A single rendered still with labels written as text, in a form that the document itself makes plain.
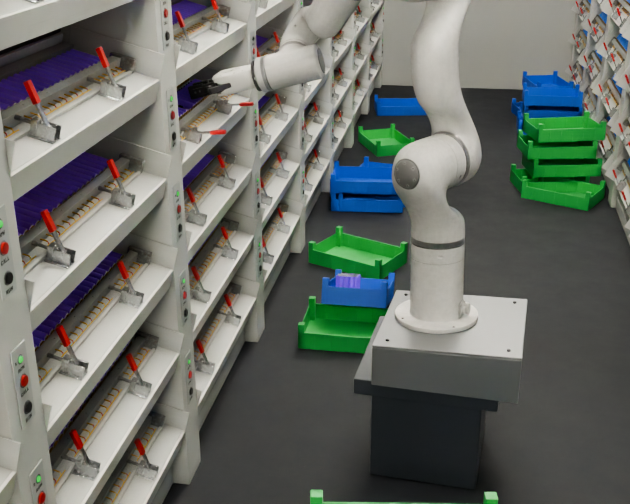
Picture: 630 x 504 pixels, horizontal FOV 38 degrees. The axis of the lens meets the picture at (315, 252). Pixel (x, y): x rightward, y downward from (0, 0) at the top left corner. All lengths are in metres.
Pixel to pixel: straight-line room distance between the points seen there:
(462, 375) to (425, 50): 0.68
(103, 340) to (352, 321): 1.36
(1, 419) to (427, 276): 1.03
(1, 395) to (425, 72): 1.07
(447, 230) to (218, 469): 0.80
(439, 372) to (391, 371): 0.10
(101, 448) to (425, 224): 0.81
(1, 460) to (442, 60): 1.14
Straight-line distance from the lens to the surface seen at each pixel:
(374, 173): 3.94
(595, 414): 2.53
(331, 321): 2.87
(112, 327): 1.69
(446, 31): 1.91
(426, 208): 1.93
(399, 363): 1.97
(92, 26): 1.83
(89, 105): 1.58
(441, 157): 1.90
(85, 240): 1.55
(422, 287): 2.02
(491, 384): 1.97
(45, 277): 1.42
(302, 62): 2.16
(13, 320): 1.30
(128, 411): 1.82
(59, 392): 1.51
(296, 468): 2.23
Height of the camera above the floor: 1.33
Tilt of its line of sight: 23 degrees down
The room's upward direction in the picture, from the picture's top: straight up
